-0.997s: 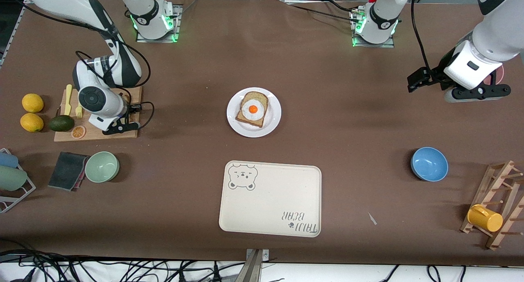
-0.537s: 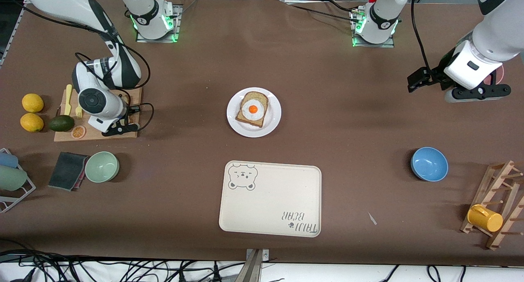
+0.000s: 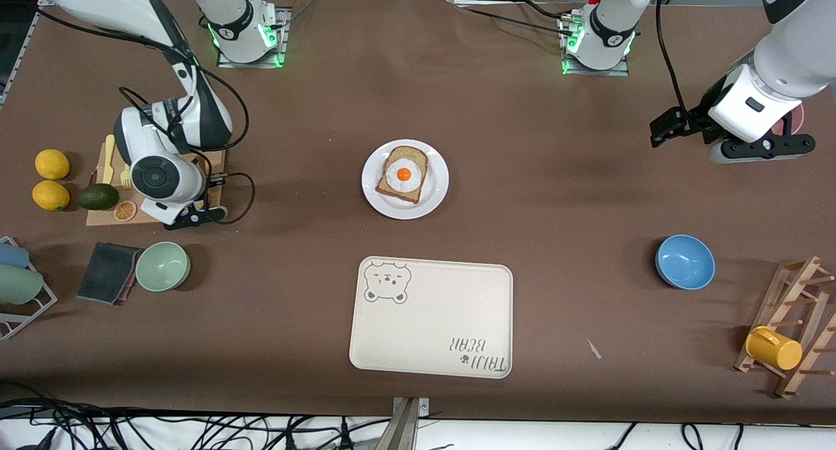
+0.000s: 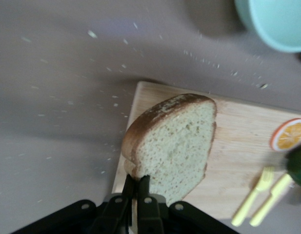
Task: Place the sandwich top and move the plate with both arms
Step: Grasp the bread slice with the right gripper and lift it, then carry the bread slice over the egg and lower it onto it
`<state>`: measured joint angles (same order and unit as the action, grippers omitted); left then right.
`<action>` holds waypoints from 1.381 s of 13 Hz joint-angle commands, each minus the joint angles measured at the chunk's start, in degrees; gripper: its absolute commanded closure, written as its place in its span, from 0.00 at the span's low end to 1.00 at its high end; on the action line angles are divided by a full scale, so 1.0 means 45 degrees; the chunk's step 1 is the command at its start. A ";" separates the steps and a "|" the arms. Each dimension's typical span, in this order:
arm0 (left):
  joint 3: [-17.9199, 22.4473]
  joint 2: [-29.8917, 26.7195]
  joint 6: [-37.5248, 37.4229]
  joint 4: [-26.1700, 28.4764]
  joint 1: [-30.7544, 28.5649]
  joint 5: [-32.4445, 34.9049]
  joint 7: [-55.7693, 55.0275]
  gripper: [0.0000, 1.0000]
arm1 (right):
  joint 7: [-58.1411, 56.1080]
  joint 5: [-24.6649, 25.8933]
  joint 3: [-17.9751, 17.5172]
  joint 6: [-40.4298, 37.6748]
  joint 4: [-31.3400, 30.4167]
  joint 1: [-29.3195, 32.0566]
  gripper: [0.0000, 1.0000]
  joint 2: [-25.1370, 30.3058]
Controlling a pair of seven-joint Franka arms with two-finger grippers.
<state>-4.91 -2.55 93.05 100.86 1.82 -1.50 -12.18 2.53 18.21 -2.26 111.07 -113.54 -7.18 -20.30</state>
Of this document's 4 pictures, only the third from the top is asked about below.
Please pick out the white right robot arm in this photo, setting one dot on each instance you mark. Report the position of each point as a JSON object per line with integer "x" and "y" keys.
{"x": 157, "y": 176}

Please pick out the yellow mug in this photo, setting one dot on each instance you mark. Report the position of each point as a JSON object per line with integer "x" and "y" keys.
{"x": 774, "y": 349}

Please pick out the wooden cutting board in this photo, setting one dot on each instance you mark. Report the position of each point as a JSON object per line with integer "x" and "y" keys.
{"x": 98, "y": 217}

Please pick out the pale green cup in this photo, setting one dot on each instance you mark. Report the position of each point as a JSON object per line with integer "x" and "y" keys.
{"x": 18, "y": 285}

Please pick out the pink bowl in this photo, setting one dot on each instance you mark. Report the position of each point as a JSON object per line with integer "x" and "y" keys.
{"x": 793, "y": 120}

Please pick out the fried egg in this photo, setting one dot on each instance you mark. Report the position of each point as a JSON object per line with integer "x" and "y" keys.
{"x": 403, "y": 174}

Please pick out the small white paper scrap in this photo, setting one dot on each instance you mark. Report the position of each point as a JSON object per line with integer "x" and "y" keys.
{"x": 594, "y": 349}

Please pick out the dark grey sponge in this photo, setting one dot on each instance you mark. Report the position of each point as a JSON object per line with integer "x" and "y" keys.
{"x": 104, "y": 273}

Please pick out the dark green avocado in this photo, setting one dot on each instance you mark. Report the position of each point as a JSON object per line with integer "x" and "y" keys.
{"x": 98, "y": 196}

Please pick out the bread slice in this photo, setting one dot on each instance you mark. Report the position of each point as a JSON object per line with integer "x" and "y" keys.
{"x": 392, "y": 192}

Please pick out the light blue cup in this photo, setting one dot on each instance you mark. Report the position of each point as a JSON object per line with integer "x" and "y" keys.
{"x": 13, "y": 255}

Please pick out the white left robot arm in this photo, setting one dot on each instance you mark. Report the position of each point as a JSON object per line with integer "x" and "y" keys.
{"x": 790, "y": 58}

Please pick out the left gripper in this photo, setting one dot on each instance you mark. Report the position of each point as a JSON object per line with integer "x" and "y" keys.
{"x": 693, "y": 122}

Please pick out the orange slice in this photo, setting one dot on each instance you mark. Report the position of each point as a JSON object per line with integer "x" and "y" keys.
{"x": 125, "y": 211}

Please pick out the yellow toy knife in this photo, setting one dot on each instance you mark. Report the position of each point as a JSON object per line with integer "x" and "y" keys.
{"x": 108, "y": 156}

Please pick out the wooden mug rack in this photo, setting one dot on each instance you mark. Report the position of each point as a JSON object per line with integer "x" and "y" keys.
{"x": 780, "y": 300}

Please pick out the cream bear print tray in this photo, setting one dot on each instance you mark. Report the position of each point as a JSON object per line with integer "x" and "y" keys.
{"x": 431, "y": 319}

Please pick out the light green bowl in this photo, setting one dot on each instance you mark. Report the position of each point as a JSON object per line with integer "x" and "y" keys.
{"x": 162, "y": 267}

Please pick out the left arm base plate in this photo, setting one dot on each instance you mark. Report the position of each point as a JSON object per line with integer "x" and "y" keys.
{"x": 614, "y": 72}

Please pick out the metal table bracket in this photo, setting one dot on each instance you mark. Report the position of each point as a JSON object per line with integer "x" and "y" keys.
{"x": 406, "y": 427}

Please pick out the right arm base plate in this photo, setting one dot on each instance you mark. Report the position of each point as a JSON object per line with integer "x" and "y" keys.
{"x": 285, "y": 29}

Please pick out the white round plate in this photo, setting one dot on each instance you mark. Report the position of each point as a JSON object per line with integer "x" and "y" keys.
{"x": 434, "y": 198}

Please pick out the yellow lemon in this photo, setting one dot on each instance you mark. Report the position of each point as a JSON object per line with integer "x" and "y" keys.
{"x": 52, "y": 164}
{"x": 51, "y": 195}

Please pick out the blue bowl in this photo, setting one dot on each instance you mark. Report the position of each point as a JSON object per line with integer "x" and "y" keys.
{"x": 686, "y": 262}

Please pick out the yellow toy fork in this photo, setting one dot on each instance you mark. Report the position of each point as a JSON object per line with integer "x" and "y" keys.
{"x": 126, "y": 177}

